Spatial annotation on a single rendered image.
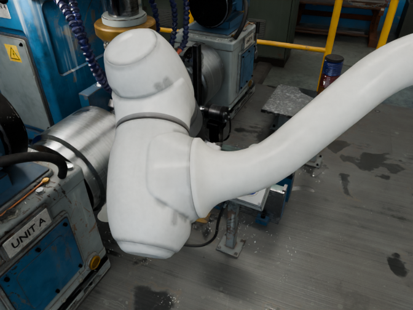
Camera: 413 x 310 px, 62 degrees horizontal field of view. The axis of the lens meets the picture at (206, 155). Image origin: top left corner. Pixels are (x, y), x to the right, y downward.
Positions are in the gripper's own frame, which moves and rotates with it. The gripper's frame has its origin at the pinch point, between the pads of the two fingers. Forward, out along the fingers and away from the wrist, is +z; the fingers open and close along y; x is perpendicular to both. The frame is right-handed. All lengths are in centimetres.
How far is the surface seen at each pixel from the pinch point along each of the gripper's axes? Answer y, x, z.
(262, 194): -12.9, 0.8, 8.2
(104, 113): 33.2, -6.7, 0.6
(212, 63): 25, -50, 34
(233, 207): -5.6, 4.2, 16.3
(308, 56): 33, -262, 297
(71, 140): 32.5, 4.8, -6.2
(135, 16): 34.5, -35.5, -4.5
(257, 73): 75, -194, 250
